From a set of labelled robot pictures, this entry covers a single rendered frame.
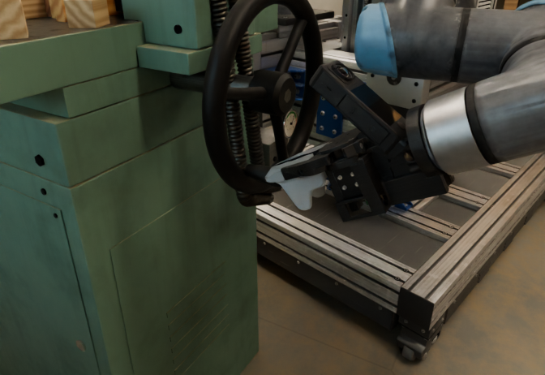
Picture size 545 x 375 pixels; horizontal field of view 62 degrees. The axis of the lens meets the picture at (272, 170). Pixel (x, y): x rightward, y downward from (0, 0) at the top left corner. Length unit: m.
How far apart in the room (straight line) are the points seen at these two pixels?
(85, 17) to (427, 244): 1.11
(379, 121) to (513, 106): 0.12
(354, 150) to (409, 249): 0.94
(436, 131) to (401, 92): 0.59
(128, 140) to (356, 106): 0.36
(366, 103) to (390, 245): 0.96
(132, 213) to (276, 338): 0.75
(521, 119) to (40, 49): 0.49
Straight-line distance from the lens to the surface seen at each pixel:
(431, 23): 0.50
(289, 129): 0.96
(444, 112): 0.43
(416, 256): 1.37
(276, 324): 1.41
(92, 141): 0.65
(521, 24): 0.50
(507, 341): 1.51
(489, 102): 0.42
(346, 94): 0.46
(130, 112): 0.69
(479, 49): 0.49
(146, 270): 0.80
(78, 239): 0.69
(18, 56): 0.58
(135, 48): 0.68
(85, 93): 0.63
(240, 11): 0.55
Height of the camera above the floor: 0.99
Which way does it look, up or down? 26 degrees down
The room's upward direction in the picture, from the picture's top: straight up
